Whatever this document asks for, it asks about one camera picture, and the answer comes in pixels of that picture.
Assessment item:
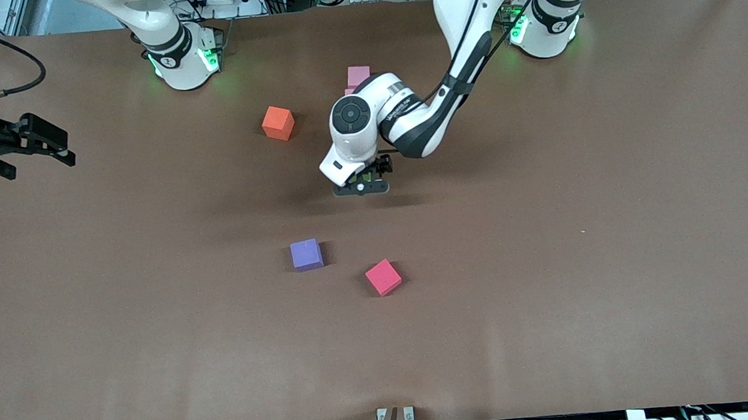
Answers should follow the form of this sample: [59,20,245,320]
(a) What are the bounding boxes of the orange foam cube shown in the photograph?
[260,104,297,143]

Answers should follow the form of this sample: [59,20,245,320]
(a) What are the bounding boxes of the purple foam cube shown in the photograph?
[289,238,325,272]

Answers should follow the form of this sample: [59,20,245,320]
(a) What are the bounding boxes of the red foam cube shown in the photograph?
[363,258,404,298]

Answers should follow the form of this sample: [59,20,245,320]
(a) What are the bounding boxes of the paper table cover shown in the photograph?
[0,0,748,420]

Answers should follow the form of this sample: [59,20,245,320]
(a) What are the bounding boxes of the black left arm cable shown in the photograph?
[421,0,562,103]

